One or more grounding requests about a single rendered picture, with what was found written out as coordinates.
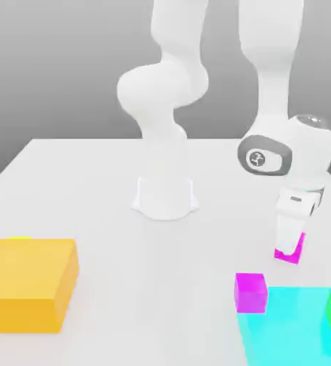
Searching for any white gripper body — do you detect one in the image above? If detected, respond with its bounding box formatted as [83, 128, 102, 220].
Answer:
[275, 186, 317, 224]

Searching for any small magenta cube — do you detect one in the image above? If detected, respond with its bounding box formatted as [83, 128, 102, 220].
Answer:
[273, 232, 307, 266]
[234, 272, 269, 315]

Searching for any large cyan box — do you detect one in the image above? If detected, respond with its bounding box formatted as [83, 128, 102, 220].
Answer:
[236, 286, 331, 366]

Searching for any large orange box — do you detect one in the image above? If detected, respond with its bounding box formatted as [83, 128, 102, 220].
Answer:
[0, 238, 81, 335]

